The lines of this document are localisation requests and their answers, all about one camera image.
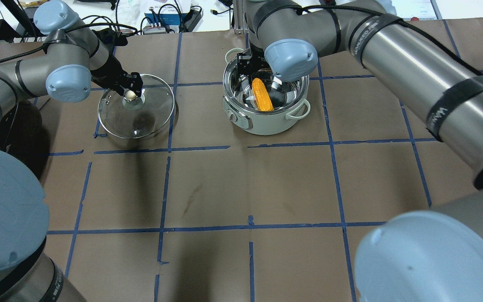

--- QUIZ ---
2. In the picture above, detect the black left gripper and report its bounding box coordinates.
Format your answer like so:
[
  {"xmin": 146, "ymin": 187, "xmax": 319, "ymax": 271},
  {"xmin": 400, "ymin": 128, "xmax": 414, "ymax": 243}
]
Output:
[{"xmin": 92, "ymin": 64, "xmax": 143, "ymax": 97}]

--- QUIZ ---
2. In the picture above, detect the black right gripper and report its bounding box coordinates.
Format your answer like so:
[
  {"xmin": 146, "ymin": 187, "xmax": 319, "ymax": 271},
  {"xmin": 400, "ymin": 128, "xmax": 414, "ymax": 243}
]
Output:
[{"xmin": 236, "ymin": 49, "xmax": 271, "ymax": 80}]

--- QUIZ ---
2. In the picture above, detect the glass pot lid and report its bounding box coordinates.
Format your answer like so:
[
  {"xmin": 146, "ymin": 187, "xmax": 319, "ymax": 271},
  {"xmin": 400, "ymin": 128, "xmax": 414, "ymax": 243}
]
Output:
[{"xmin": 98, "ymin": 74, "xmax": 176, "ymax": 139}]

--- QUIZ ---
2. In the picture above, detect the yellow corn cob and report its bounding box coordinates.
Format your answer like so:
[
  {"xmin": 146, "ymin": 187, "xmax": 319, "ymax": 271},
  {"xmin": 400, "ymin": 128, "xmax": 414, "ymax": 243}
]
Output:
[{"xmin": 251, "ymin": 77, "xmax": 274, "ymax": 112}]

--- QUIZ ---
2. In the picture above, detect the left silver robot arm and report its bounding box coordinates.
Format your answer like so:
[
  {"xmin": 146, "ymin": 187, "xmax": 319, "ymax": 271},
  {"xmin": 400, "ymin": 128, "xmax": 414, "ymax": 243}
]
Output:
[{"xmin": 0, "ymin": 0, "xmax": 143, "ymax": 302}]

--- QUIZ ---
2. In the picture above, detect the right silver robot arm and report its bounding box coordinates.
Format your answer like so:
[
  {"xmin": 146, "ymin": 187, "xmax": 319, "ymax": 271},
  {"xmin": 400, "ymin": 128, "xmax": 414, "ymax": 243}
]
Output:
[{"xmin": 213, "ymin": 52, "xmax": 474, "ymax": 302}]

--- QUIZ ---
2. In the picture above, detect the pale green electric pot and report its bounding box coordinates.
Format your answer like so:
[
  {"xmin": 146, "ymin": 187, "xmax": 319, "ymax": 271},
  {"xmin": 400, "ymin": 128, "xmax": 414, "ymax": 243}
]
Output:
[{"xmin": 223, "ymin": 48, "xmax": 311, "ymax": 135}]

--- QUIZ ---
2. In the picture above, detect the white blue box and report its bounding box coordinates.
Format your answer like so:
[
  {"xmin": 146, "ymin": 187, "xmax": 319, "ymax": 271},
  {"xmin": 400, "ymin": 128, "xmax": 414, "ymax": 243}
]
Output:
[{"xmin": 142, "ymin": 11, "xmax": 188, "ymax": 34}]

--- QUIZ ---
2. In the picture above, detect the dark rice cooker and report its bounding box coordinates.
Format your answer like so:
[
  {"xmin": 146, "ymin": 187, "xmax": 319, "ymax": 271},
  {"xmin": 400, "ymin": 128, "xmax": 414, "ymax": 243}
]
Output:
[{"xmin": 0, "ymin": 100, "xmax": 50, "ymax": 179}]

